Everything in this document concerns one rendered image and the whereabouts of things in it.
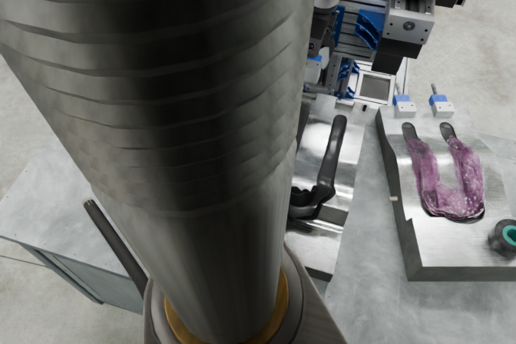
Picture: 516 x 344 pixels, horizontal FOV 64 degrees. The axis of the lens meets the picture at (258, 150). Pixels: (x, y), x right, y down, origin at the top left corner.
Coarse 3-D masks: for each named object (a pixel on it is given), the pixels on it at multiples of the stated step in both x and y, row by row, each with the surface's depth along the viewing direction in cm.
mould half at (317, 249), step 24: (312, 120) 116; (360, 120) 115; (312, 144) 111; (360, 144) 111; (312, 168) 103; (336, 168) 105; (336, 192) 97; (336, 216) 98; (288, 240) 99; (312, 240) 99; (336, 240) 99; (312, 264) 95
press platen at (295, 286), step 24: (288, 264) 26; (288, 288) 25; (312, 288) 26; (144, 312) 25; (168, 312) 24; (288, 312) 25; (312, 312) 25; (144, 336) 24; (168, 336) 24; (192, 336) 23; (264, 336) 23; (288, 336) 24; (312, 336) 24; (336, 336) 24
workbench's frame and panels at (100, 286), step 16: (16, 240) 106; (48, 256) 124; (64, 256) 104; (64, 272) 138; (80, 272) 130; (96, 272) 122; (112, 272) 101; (80, 288) 152; (96, 288) 146; (112, 288) 136; (128, 288) 128; (112, 304) 166; (128, 304) 154
